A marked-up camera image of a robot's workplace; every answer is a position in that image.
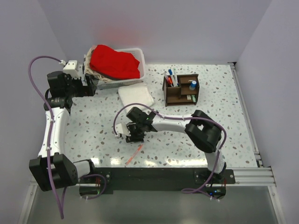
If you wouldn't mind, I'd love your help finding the orange pink pen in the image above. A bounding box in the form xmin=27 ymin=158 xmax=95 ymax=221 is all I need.
xmin=125 ymin=145 xmax=143 ymax=166

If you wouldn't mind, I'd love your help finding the brown wooden desk organizer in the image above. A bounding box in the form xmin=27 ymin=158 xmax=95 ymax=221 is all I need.
xmin=162 ymin=74 xmax=199 ymax=106

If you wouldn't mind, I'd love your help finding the green transparent clip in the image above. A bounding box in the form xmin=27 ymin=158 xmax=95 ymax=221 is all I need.
xmin=191 ymin=95 xmax=197 ymax=103

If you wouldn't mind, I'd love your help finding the blue capped white marker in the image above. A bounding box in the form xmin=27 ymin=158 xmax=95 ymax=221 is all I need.
xmin=168 ymin=69 xmax=176 ymax=87

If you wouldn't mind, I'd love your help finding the blue cylindrical stamp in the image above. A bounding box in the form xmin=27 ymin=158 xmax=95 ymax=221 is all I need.
xmin=189 ymin=80 xmax=197 ymax=91

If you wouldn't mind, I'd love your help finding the red clear pen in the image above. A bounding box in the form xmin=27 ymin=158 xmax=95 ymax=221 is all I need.
xmin=163 ymin=71 xmax=172 ymax=87

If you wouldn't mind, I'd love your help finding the green capped white marker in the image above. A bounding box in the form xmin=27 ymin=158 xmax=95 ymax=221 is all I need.
xmin=173 ymin=68 xmax=178 ymax=86

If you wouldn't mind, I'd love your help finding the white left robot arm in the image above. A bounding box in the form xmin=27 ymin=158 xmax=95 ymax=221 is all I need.
xmin=29 ymin=71 xmax=97 ymax=191

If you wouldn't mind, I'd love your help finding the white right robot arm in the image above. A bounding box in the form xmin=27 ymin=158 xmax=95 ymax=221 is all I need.
xmin=126 ymin=107 xmax=227 ymax=183

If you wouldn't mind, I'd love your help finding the beige cloth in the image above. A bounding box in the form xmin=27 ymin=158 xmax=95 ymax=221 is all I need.
xmin=83 ymin=45 xmax=113 ymax=83

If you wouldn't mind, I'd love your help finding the red cloth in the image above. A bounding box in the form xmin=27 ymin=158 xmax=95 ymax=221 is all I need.
xmin=91 ymin=45 xmax=140 ymax=80

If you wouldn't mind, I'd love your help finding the folded white towel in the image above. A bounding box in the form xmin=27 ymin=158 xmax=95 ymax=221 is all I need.
xmin=118 ymin=83 xmax=155 ymax=106

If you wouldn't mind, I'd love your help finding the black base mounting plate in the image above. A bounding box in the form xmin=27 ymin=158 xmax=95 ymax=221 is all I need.
xmin=69 ymin=167 xmax=235 ymax=195

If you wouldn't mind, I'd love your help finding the white plastic basket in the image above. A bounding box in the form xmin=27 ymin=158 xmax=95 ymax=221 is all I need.
xmin=83 ymin=47 xmax=147 ymax=90

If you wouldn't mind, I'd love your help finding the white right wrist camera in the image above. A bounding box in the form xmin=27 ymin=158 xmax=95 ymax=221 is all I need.
xmin=115 ymin=123 xmax=131 ymax=138

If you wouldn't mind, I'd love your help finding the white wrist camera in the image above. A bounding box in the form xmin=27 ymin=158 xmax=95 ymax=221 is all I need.
xmin=115 ymin=123 xmax=131 ymax=138
xmin=59 ymin=60 xmax=79 ymax=78

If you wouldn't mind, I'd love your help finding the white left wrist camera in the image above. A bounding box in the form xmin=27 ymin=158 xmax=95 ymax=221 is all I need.
xmin=59 ymin=60 xmax=79 ymax=78

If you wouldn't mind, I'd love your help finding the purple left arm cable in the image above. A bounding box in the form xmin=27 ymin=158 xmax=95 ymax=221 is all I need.
xmin=28 ymin=56 xmax=107 ymax=220

